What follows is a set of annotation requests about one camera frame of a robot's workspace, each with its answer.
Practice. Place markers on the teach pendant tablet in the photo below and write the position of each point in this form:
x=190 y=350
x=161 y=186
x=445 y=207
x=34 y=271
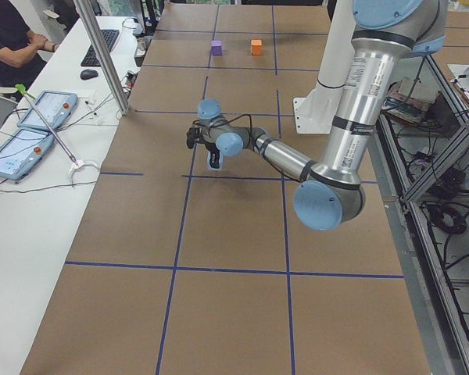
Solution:
x=55 y=106
x=20 y=154

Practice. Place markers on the aluminium frame post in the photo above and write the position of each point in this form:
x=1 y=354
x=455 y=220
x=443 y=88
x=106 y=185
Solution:
x=88 y=18

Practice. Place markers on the black computer mouse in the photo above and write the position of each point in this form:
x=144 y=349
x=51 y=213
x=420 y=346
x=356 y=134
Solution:
x=88 y=74

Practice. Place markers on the white side table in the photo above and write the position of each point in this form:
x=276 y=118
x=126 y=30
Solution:
x=40 y=214

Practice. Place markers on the purple foam block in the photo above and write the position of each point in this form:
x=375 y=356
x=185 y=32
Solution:
x=216 y=48

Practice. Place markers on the seated person in black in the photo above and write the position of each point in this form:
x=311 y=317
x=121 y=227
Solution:
x=20 y=62

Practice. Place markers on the metal reacher grabber stick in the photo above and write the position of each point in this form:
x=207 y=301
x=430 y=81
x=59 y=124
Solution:
x=51 y=129

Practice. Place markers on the metal cup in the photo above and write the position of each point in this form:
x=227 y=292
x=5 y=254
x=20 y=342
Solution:
x=141 y=47

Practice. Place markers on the light blue foam block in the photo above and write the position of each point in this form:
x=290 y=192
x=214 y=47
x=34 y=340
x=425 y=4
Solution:
x=215 y=161

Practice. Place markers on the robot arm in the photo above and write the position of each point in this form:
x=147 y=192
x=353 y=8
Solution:
x=330 y=191

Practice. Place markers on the aluminium frame rail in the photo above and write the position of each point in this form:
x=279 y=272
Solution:
x=428 y=169

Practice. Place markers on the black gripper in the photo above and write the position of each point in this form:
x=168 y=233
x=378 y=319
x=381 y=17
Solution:
x=210 y=148

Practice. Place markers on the lower teach pendant tablet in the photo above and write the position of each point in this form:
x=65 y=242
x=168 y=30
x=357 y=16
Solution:
x=20 y=154

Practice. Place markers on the upper teach pendant tablet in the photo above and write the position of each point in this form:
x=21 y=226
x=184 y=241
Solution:
x=55 y=106

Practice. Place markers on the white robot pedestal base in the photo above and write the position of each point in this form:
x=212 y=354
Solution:
x=315 y=112

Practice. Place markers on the orange foam block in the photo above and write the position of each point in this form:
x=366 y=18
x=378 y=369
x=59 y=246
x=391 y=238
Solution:
x=256 y=47

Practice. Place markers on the stack of books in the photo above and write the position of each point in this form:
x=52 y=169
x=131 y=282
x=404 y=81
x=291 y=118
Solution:
x=409 y=100

